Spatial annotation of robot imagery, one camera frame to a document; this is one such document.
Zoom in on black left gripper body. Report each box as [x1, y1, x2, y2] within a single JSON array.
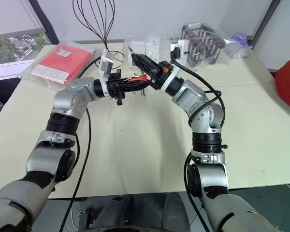
[[107, 68, 129, 106]]

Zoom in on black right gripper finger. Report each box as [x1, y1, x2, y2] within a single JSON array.
[[131, 53, 160, 71], [133, 58, 158, 81]]

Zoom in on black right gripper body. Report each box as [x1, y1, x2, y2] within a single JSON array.
[[148, 61, 177, 92]]

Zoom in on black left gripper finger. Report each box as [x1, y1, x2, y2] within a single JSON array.
[[125, 77, 152, 87], [124, 85, 151, 93]]

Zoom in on red hex key holder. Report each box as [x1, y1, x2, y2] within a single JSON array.
[[125, 74, 149, 98]]

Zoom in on white boxes in clear bag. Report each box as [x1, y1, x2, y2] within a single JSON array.
[[123, 33, 165, 69]]

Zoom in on black-white rack in clear bag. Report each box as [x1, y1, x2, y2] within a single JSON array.
[[168, 22, 252, 71]]

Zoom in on red packet in plastic bag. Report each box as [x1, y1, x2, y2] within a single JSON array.
[[20, 41, 100, 91]]

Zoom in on purple plastic item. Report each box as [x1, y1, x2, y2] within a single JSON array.
[[231, 32, 249, 49]]

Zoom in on red rounded object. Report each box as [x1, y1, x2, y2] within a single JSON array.
[[274, 51, 290, 112]]

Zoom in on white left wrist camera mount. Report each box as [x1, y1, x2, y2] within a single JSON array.
[[97, 49, 116, 100]]

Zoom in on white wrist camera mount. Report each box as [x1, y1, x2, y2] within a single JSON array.
[[159, 40, 190, 94], [97, 49, 116, 100]]

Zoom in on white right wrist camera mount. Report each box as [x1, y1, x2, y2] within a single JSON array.
[[159, 40, 190, 94]]

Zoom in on dark wire whisk-shaped frame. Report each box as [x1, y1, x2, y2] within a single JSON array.
[[72, 0, 126, 64]]

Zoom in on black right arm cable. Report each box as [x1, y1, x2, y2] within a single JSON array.
[[170, 47, 227, 232]]

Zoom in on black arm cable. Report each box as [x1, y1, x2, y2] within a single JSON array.
[[170, 47, 227, 232], [59, 58, 102, 232]]

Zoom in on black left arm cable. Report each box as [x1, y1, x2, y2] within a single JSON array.
[[59, 58, 102, 232]]

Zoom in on black window frame post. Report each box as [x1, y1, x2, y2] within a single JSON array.
[[29, 0, 60, 45]]

